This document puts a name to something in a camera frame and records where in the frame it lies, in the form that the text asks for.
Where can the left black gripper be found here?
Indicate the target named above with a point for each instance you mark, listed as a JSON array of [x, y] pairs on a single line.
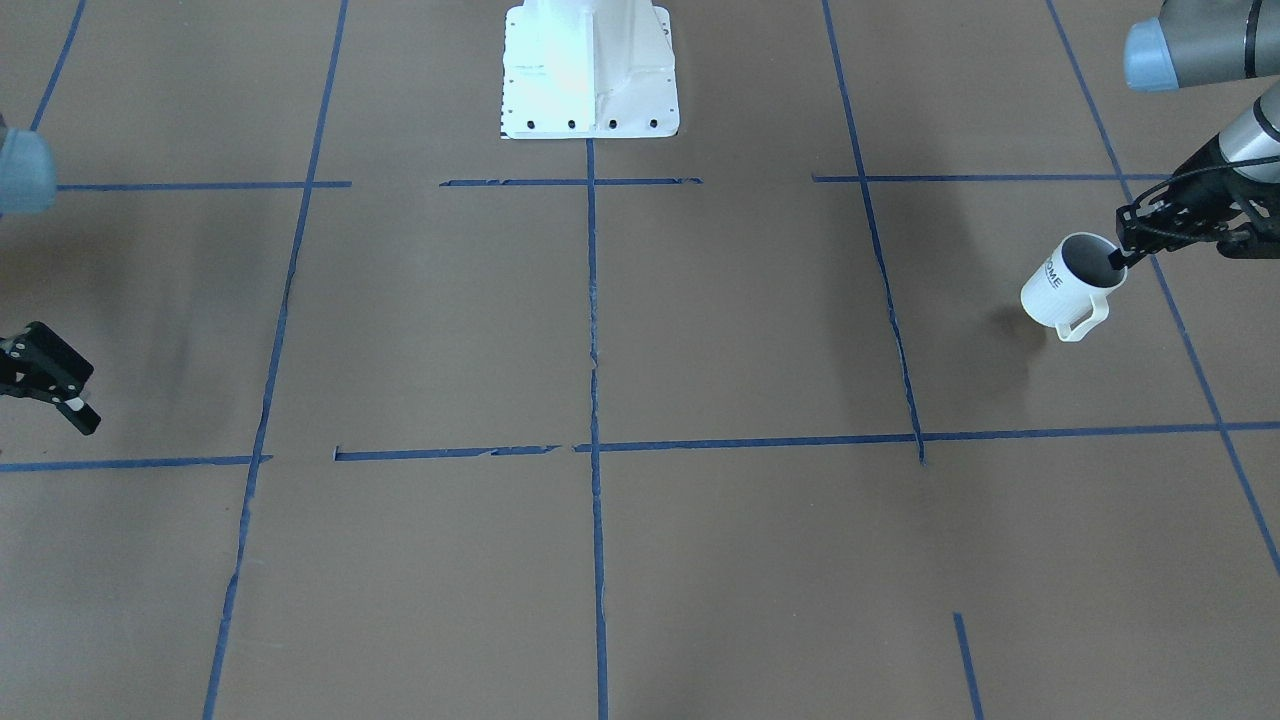
[[1208, 166]]

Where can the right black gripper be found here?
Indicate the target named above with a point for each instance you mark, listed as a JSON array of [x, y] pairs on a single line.
[[38, 368]]

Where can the white ribbed HOME mug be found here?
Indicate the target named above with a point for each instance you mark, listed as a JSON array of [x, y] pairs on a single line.
[[1070, 291]]

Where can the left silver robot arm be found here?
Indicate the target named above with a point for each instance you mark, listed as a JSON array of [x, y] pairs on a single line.
[[1199, 43]]

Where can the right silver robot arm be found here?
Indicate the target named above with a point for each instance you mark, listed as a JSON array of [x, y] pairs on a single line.
[[28, 186]]

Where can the brown paper table cover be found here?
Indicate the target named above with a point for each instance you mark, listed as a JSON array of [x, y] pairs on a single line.
[[405, 420]]

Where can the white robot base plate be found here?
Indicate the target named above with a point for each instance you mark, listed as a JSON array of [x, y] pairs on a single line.
[[588, 69]]

